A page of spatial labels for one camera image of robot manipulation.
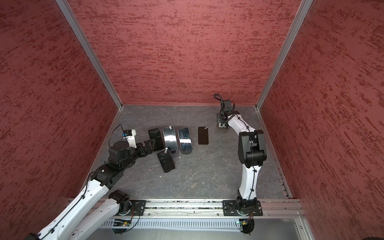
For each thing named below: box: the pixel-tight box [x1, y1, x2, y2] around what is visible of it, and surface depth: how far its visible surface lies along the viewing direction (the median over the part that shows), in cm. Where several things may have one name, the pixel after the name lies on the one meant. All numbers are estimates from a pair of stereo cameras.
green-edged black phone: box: [177, 127, 193, 155], surface depth 91 cm
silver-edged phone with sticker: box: [162, 125, 178, 151], surface depth 91 cm
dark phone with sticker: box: [198, 126, 209, 145], surface depth 105 cm
